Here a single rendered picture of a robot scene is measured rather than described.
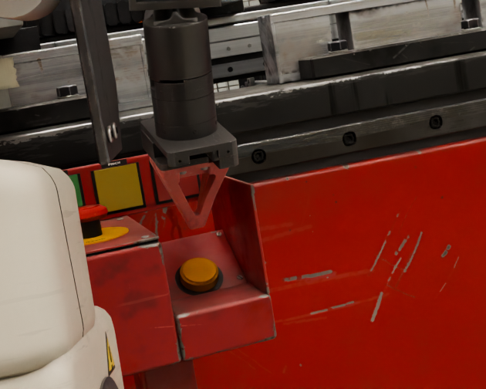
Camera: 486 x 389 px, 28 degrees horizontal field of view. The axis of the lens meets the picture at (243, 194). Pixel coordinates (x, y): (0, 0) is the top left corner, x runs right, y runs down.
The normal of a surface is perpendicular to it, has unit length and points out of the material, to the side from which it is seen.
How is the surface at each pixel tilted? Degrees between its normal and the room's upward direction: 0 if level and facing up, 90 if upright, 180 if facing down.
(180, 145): 15
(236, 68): 90
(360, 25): 90
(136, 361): 90
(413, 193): 90
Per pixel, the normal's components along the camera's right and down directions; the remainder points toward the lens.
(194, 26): 0.61, 0.27
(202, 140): -0.07, -0.91
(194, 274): 0.04, -0.74
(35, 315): 0.60, -0.08
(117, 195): 0.29, 0.10
